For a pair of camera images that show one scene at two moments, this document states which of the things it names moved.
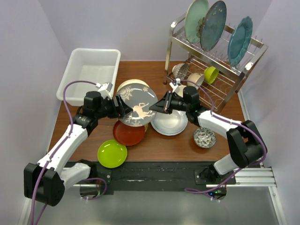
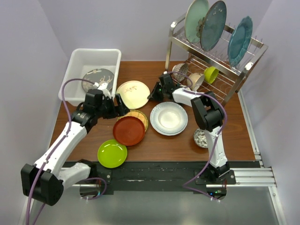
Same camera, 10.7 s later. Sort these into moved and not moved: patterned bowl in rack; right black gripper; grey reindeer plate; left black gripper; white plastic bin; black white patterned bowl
Moved: right black gripper; grey reindeer plate
Not moved: left black gripper; white plastic bin; patterned bowl in rack; black white patterned bowl
